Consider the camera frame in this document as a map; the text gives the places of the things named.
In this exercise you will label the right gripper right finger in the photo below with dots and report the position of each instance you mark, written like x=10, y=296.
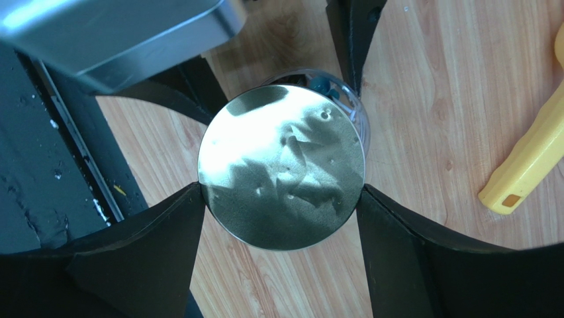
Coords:
x=416, y=267

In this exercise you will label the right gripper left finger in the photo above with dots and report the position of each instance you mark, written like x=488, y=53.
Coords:
x=139, y=267

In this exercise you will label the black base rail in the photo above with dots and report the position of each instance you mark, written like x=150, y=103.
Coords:
x=63, y=175

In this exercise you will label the clear glass jar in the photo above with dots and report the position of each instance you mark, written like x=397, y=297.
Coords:
x=333, y=88

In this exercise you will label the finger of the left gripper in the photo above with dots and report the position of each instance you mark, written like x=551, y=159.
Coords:
x=352, y=26
x=189, y=88

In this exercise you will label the yellow plastic scoop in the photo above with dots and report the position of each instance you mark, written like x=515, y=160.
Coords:
x=529, y=162

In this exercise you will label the white jar lid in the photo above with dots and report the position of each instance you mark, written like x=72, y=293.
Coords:
x=281, y=167

